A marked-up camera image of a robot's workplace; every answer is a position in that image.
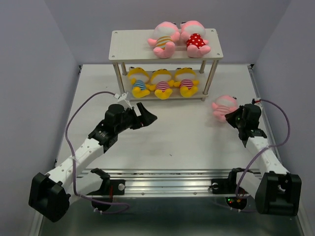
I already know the pink plush red polka-dot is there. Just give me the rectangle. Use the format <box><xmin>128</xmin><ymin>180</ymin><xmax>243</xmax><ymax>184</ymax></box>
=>
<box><xmin>180</xmin><ymin>20</ymin><xmax>211</xmax><ymax>58</ymax></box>

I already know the yellow plush red-striped shirt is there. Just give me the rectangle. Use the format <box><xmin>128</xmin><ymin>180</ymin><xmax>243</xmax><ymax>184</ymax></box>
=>
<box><xmin>174</xmin><ymin>67</ymin><xmax>199</xmax><ymax>98</ymax></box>

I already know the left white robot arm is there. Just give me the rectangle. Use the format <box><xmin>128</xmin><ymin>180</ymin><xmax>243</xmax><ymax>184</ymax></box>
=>
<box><xmin>29</xmin><ymin>103</ymin><xmax>157</xmax><ymax>222</ymax></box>

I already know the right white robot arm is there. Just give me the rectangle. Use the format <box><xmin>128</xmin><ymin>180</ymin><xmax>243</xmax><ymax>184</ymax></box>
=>
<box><xmin>225</xmin><ymin>98</ymin><xmax>302</xmax><ymax>216</ymax></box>

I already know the aluminium rail frame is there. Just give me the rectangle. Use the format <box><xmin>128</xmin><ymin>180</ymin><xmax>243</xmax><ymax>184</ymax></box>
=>
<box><xmin>29</xmin><ymin>64</ymin><xmax>311</xmax><ymax>236</ymax></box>

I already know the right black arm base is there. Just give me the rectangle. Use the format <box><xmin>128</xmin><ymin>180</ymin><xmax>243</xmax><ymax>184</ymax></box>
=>
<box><xmin>208</xmin><ymin>168</ymin><xmax>250</xmax><ymax>212</ymax></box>

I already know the pink plush pink-striped shirt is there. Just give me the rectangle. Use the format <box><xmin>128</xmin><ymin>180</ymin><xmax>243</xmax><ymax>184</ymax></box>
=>
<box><xmin>212</xmin><ymin>95</ymin><xmax>239</xmax><ymax>122</ymax></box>

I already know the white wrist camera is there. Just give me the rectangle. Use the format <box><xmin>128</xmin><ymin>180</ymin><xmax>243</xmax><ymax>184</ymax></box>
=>
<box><xmin>252</xmin><ymin>98</ymin><xmax>262</xmax><ymax>108</ymax></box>
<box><xmin>114</xmin><ymin>92</ymin><xmax>132</xmax><ymax>109</ymax></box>

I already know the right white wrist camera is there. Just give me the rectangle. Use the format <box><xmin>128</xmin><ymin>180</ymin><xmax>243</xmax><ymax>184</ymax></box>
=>
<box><xmin>252</xmin><ymin>98</ymin><xmax>262</xmax><ymax>108</ymax></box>

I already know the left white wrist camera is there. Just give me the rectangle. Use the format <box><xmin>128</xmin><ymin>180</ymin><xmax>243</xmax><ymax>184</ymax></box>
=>
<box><xmin>114</xmin><ymin>92</ymin><xmax>132</xmax><ymax>109</ymax></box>

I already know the pink plush orange-striped shirt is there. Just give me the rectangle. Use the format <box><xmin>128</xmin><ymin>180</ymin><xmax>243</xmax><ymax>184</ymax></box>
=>
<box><xmin>147</xmin><ymin>22</ymin><xmax>180</xmax><ymax>59</ymax></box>

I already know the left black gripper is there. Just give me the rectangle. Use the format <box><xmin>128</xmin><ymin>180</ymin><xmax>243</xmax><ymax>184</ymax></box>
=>
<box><xmin>115</xmin><ymin>102</ymin><xmax>157</xmax><ymax>134</ymax></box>

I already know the white two-tier shelf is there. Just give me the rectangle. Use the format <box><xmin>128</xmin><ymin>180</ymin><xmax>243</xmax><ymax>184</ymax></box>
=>
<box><xmin>109</xmin><ymin>29</ymin><xmax>223</xmax><ymax>101</ymax></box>

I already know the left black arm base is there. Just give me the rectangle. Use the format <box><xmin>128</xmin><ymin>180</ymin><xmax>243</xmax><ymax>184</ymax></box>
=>
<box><xmin>85</xmin><ymin>168</ymin><xmax>126</xmax><ymax>203</ymax></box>

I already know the yellow plush pink-striped shirt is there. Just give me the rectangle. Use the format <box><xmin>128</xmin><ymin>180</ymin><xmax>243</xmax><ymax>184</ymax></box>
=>
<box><xmin>149</xmin><ymin>69</ymin><xmax>174</xmax><ymax>100</ymax></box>

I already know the yellow plush blue-striped shirt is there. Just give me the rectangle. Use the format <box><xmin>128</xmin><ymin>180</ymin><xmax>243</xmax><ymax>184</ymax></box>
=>
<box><xmin>127</xmin><ymin>67</ymin><xmax>150</xmax><ymax>98</ymax></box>

